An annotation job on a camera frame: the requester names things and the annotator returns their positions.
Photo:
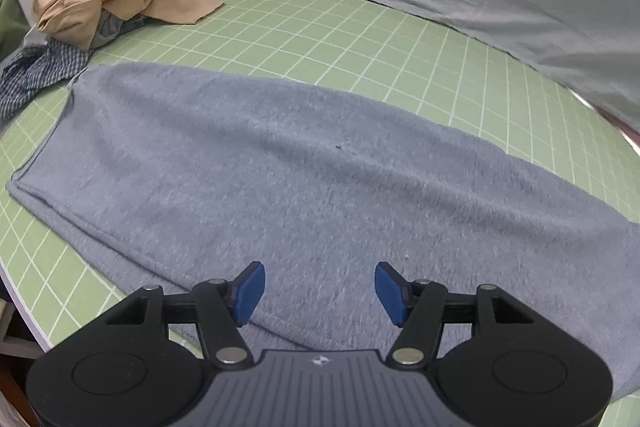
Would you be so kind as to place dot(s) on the green curtain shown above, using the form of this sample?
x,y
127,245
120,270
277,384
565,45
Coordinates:
x,y
7,17

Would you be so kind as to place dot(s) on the green grid mat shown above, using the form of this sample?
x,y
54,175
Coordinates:
x,y
350,32

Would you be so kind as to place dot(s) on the blue checked garment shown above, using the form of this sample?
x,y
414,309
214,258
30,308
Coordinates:
x,y
35,72

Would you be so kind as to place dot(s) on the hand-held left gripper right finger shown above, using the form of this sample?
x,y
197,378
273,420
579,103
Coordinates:
x,y
390,293

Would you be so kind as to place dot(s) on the grey knit garment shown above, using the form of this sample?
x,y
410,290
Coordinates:
x,y
300,182

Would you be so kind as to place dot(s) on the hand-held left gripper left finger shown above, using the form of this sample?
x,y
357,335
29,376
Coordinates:
x,y
250,293

